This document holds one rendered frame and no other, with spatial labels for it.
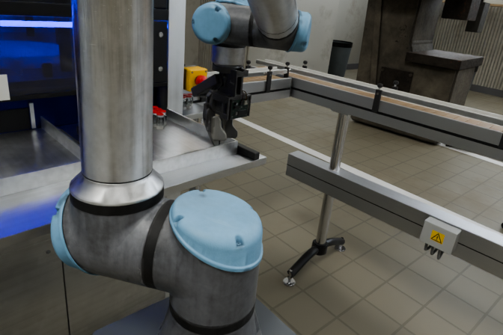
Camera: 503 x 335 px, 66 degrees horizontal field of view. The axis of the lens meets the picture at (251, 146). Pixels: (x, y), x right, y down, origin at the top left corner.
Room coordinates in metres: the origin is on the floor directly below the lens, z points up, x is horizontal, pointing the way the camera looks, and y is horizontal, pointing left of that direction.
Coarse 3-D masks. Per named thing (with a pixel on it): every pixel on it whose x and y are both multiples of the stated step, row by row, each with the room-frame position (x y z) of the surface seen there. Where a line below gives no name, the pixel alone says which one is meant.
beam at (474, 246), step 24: (288, 168) 1.81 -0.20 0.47; (312, 168) 1.71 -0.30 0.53; (336, 192) 1.61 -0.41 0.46; (360, 192) 1.53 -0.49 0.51; (384, 192) 1.48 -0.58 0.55; (384, 216) 1.44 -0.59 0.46; (408, 216) 1.37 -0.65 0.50; (432, 216) 1.31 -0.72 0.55; (480, 240) 1.19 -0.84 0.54; (480, 264) 1.18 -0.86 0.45
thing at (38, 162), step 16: (48, 128) 0.95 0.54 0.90; (0, 144) 0.85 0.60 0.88; (16, 144) 0.86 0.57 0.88; (32, 144) 0.87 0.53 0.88; (48, 144) 0.88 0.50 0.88; (64, 144) 0.87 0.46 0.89; (0, 160) 0.77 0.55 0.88; (16, 160) 0.77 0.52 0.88; (32, 160) 0.78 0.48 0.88; (48, 160) 0.79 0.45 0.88; (64, 160) 0.80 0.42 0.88; (80, 160) 0.81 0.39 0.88; (0, 176) 0.69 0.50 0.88; (16, 176) 0.64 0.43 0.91; (32, 176) 0.66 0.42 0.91; (48, 176) 0.68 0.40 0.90; (64, 176) 0.70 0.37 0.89; (0, 192) 0.62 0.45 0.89; (16, 192) 0.64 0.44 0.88
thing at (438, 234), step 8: (424, 224) 1.28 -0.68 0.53; (432, 224) 1.26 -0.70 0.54; (440, 224) 1.26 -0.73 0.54; (448, 224) 1.27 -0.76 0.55; (424, 232) 1.28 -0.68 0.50; (432, 232) 1.26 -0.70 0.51; (440, 232) 1.24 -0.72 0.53; (448, 232) 1.22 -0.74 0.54; (456, 232) 1.22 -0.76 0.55; (424, 240) 1.27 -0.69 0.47; (432, 240) 1.25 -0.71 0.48; (440, 240) 1.23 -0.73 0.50; (448, 240) 1.22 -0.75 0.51; (456, 240) 1.21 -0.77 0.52; (440, 248) 1.23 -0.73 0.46; (448, 248) 1.21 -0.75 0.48
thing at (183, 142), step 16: (176, 112) 1.14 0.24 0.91; (176, 128) 1.09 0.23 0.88; (192, 128) 1.08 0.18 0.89; (160, 144) 0.95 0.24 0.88; (176, 144) 0.96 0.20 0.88; (192, 144) 0.97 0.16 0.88; (208, 144) 0.98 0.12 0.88; (224, 144) 0.91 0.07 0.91; (160, 160) 0.78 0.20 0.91; (176, 160) 0.81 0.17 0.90; (192, 160) 0.84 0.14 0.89; (208, 160) 0.88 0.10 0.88
